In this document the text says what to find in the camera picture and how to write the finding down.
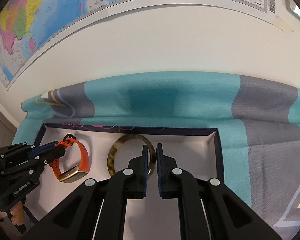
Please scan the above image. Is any orange smart watch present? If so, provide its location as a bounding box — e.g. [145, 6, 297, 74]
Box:
[49, 134, 90, 183]

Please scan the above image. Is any tortoiseshell bangle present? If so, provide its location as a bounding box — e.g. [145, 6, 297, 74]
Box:
[107, 134, 157, 180]

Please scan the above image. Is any person's left hand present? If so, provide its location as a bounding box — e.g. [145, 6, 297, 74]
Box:
[0, 201, 25, 225]

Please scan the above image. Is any wooden wardrobe door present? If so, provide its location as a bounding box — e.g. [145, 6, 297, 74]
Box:
[0, 100, 18, 151]

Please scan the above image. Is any navy blue tray box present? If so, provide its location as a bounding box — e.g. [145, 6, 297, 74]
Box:
[26, 126, 224, 239]

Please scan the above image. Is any teal grey bed sheet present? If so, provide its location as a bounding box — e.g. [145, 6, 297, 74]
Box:
[13, 72, 300, 239]

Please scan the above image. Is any white wall socket panel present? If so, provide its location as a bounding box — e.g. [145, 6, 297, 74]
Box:
[285, 0, 300, 21]

